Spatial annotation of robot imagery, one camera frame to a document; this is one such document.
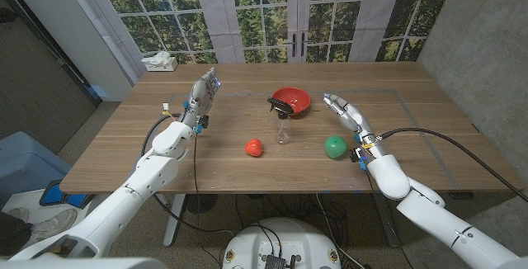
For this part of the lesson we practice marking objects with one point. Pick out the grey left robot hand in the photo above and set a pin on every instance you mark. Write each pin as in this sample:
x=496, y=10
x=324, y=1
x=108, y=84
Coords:
x=199, y=95

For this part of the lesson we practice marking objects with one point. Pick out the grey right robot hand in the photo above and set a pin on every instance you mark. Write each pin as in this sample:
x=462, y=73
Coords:
x=350, y=116

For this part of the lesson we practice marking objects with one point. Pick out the clear spray bottle black head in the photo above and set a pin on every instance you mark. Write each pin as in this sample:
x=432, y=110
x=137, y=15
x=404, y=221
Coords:
x=283, y=130

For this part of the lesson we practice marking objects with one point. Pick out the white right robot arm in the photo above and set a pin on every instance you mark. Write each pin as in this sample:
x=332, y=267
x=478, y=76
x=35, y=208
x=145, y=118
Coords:
x=433, y=219

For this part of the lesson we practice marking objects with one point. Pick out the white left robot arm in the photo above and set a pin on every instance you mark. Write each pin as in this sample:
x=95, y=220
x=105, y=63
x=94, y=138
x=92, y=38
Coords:
x=136, y=186

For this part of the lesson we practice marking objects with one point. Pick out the green apple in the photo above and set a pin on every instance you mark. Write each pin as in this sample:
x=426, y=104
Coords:
x=335, y=147

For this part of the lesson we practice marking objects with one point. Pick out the white tissue box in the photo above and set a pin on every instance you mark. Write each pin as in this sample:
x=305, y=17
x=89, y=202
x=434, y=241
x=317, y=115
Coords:
x=161, y=64

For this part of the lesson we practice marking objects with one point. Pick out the red bowl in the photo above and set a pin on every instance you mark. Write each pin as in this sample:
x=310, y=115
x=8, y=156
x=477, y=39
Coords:
x=298, y=95

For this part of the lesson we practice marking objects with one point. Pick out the red tomato toy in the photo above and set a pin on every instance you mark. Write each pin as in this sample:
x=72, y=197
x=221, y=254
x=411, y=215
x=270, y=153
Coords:
x=254, y=148

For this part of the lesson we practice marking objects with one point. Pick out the printed window backdrop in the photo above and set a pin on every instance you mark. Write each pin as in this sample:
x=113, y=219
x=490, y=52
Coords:
x=255, y=13

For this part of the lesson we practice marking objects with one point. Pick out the black floor fan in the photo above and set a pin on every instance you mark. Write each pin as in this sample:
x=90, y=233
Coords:
x=201, y=203

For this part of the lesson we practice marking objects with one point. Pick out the grey table leg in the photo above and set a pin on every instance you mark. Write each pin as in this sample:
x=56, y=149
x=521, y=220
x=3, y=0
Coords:
x=385, y=223

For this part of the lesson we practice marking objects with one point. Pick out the white table leg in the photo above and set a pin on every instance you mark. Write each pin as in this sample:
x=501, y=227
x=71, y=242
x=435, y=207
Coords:
x=173, y=223

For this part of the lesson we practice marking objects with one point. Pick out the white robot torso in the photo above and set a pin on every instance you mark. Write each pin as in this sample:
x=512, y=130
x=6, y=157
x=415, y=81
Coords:
x=284, y=240

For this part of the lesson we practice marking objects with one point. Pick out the blue and black pad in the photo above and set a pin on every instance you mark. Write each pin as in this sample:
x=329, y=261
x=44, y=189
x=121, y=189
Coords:
x=55, y=194

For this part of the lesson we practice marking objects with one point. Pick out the blue storage bin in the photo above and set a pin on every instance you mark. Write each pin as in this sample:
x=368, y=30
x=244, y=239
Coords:
x=24, y=166

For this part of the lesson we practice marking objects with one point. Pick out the grey sneaker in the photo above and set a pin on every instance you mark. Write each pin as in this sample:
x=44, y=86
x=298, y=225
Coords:
x=17, y=214
x=53, y=223

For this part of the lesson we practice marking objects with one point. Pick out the person's black trouser leg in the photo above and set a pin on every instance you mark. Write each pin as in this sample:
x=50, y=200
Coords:
x=12, y=234

